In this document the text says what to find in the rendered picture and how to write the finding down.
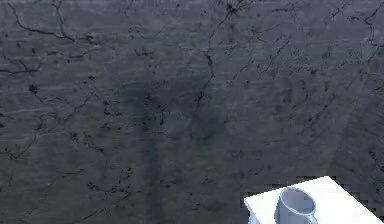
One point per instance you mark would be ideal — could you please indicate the white table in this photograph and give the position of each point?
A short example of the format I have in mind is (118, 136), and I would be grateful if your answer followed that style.
(336, 203)

